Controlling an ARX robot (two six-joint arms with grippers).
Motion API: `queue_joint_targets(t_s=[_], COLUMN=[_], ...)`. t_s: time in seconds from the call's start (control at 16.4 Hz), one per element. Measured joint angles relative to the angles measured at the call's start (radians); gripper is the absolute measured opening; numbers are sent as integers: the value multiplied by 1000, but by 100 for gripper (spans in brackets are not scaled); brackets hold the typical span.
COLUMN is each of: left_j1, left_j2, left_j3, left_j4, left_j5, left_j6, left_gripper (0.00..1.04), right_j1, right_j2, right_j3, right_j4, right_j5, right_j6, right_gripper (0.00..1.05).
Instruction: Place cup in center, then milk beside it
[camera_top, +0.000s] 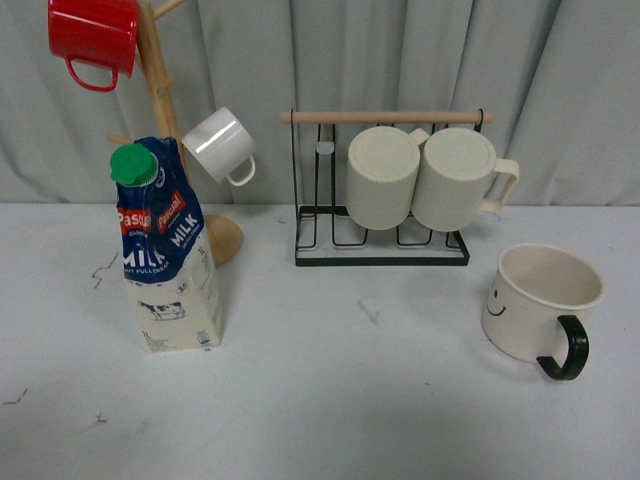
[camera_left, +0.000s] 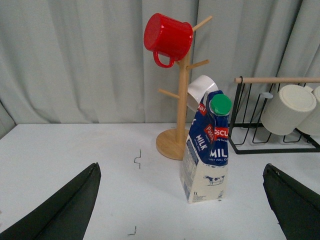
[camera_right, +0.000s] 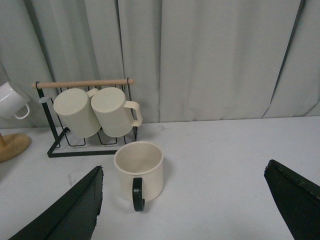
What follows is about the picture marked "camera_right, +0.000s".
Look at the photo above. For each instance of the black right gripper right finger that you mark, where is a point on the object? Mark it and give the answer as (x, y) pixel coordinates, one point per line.
(297, 199)

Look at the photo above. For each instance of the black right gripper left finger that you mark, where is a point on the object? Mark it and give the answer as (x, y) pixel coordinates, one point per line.
(73, 216)

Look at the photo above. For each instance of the cream mug with black handle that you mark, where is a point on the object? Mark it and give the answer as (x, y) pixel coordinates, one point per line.
(139, 166)

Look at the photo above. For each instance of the cream ribbed cup right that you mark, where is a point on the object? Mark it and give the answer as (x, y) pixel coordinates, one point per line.
(116, 115)

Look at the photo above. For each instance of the cream ribbed cup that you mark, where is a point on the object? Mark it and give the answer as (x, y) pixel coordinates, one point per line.
(73, 107)
(116, 115)

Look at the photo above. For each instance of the cream ribbed cup left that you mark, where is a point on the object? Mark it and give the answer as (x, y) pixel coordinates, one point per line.
(73, 107)

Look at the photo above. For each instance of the wooden mug tree base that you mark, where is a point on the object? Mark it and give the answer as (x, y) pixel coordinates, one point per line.
(12, 145)

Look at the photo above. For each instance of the white hanging mug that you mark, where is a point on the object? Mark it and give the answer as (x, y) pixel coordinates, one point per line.
(12, 100)

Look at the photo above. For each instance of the grey curtain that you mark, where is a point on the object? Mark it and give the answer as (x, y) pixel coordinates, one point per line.
(191, 60)

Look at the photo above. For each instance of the black wire cup rack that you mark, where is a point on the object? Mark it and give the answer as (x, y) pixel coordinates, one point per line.
(66, 144)

